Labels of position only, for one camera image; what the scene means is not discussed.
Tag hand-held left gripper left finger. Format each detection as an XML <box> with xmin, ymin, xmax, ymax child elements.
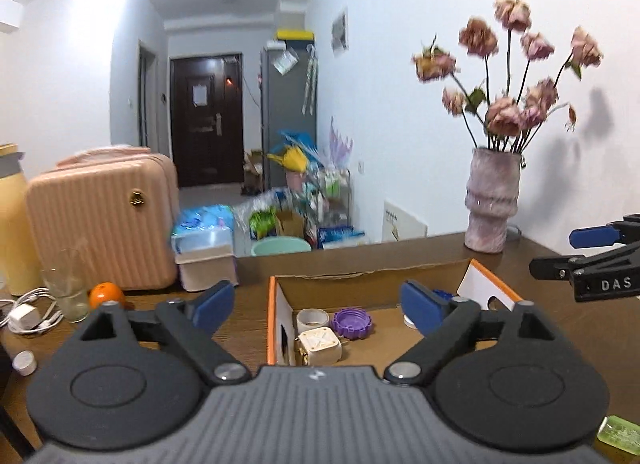
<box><xmin>65</xmin><ymin>280</ymin><xmax>252</xmax><ymax>387</ymax></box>

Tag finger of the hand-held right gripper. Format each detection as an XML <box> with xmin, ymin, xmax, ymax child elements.
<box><xmin>569</xmin><ymin>214</ymin><xmax>640</xmax><ymax>249</ymax></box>
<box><xmin>529</xmin><ymin>240</ymin><xmax>640</xmax><ymax>281</ymax></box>

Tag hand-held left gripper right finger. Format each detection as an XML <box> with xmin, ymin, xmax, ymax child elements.
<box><xmin>384</xmin><ymin>280</ymin><xmax>568</xmax><ymax>387</ymax></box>

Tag orange cardboard box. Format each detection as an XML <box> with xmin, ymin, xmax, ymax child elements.
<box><xmin>266</xmin><ymin>258</ymin><xmax>539</xmax><ymax>366</ymax></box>

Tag purple round lid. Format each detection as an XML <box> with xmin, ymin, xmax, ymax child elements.
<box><xmin>332</xmin><ymin>307</ymin><xmax>375</xmax><ymax>340</ymax></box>

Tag white round cap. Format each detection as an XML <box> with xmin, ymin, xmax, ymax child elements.
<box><xmin>295</xmin><ymin>308</ymin><xmax>330</xmax><ymax>333</ymax></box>

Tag beige square box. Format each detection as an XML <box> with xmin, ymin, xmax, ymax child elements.
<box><xmin>294</xmin><ymin>327</ymin><xmax>345</xmax><ymax>363</ymax></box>

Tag green spray bottle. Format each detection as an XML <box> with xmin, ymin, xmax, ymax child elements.
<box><xmin>597</xmin><ymin>415</ymin><xmax>640</xmax><ymax>456</ymax></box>

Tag blue tissue pack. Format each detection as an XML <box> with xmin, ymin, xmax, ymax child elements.
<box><xmin>171</xmin><ymin>204</ymin><xmax>236</xmax><ymax>255</ymax></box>

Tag green plastic basin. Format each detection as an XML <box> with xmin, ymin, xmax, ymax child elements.
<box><xmin>251</xmin><ymin>236</ymin><xmax>314</xmax><ymax>257</ymax></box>

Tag pink ceramic vase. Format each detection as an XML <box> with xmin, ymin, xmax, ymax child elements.
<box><xmin>463</xmin><ymin>147</ymin><xmax>526</xmax><ymax>254</ymax></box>

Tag clear plastic bags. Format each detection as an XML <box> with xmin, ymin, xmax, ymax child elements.
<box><xmin>234</xmin><ymin>188</ymin><xmax>306</xmax><ymax>240</ymax></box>

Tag orange fruit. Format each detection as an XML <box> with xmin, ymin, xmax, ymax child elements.
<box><xmin>88</xmin><ymin>282</ymin><xmax>126</xmax><ymax>310</ymax></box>

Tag pink suitcase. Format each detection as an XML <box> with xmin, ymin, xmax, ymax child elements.
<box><xmin>24</xmin><ymin>145</ymin><xmax>181</xmax><ymax>293</ymax></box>

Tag brown cardboard carton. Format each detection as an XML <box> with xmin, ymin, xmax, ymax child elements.
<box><xmin>243</xmin><ymin>149</ymin><xmax>266</xmax><ymax>195</ymax></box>

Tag clear drinking glass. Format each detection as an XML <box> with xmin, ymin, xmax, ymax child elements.
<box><xmin>40</xmin><ymin>248</ymin><xmax>91</xmax><ymax>323</ymax></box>

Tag yellow watering can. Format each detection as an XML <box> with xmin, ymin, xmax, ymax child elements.
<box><xmin>267</xmin><ymin>146</ymin><xmax>311</xmax><ymax>173</ymax></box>

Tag dark brown door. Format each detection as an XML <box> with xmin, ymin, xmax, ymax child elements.
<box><xmin>168</xmin><ymin>54</ymin><xmax>245</xmax><ymax>190</ymax></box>

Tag dried pink roses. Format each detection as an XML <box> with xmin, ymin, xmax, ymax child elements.
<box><xmin>412</xmin><ymin>0</ymin><xmax>604</xmax><ymax>153</ymax></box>

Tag small white cap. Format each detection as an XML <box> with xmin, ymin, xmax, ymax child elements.
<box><xmin>12</xmin><ymin>351</ymin><xmax>38</xmax><ymax>377</ymax></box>

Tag grey cabinet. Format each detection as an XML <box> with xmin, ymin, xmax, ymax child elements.
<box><xmin>259</xmin><ymin>43</ymin><xmax>319</xmax><ymax>190</ymax></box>

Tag yellow thermos jug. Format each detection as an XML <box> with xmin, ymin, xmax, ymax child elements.
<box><xmin>0</xmin><ymin>143</ymin><xmax>44</xmax><ymax>297</ymax></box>

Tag yellow and black box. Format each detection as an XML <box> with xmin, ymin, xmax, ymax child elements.
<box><xmin>275</xmin><ymin>27</ymin><xmax>315</xmax><ymax>42</ymax></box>

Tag wire storage rack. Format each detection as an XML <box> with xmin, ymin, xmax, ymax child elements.
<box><xmin>304</xmin><ymin>168</ymin><xmax>354</xmax><ymax>241</ymax></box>

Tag white charger with cable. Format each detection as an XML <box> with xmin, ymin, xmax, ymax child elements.
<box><xmin>0</xmin><ymin>287</ymin><xmax>64</xmax><ymax>333</ymax></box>

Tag wall poster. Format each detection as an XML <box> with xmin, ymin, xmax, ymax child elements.
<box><xmin>330</xmin><ymin>8</ymin><xmax>350</xmax><ymax>55</ymax></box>

